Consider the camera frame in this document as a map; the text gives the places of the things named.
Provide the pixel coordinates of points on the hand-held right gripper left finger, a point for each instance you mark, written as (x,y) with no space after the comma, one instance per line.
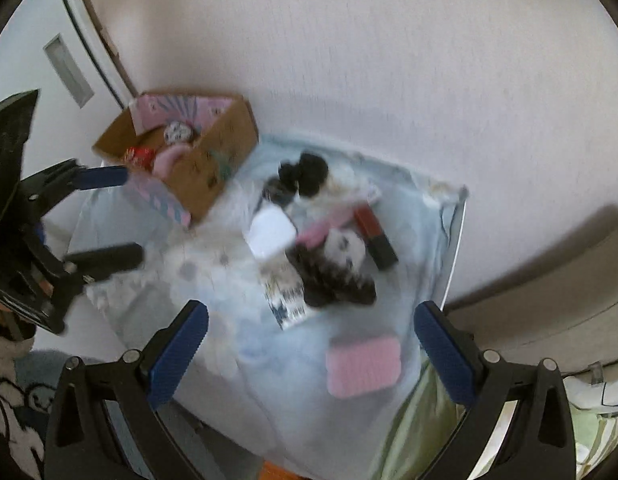
(181,355)

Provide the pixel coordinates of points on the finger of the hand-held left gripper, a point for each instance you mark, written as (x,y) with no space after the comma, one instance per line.
(111,259)
(104,177)

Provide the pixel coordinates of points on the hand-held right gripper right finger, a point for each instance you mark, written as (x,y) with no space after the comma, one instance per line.
(444,355)

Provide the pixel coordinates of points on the patterned box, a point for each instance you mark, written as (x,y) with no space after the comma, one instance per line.
(286,295)

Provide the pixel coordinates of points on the cardboard box with pink lining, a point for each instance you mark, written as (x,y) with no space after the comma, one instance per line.
(224,135)

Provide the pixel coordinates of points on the panda plush toy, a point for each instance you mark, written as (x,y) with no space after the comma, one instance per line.
(334,270)

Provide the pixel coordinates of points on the small white box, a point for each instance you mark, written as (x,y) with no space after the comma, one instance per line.
(271,232)

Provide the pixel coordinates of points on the pink soft accessory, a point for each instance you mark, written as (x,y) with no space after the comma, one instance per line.
(321,225)

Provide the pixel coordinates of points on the black scrunchie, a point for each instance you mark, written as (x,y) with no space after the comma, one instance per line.
(309,172)

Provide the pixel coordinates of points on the floral cloth covered desktop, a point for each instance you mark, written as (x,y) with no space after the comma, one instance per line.
(404,300)

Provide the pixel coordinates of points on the small red item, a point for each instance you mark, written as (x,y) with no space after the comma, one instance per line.
(139,156)

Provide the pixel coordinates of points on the white door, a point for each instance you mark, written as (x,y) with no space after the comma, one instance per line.
(39,110)

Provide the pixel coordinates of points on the pink socks in box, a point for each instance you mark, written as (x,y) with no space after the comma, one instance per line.
(169,160)

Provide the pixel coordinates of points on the black and white spotted plush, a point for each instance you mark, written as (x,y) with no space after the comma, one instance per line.
(178,132)

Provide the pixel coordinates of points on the green patterned cloth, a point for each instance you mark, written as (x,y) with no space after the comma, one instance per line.
(419,440)

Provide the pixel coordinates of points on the beige sofa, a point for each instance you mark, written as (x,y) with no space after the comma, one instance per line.
(564,300)

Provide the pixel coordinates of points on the cartoon print rug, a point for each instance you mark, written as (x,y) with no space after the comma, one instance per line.
(19,410)

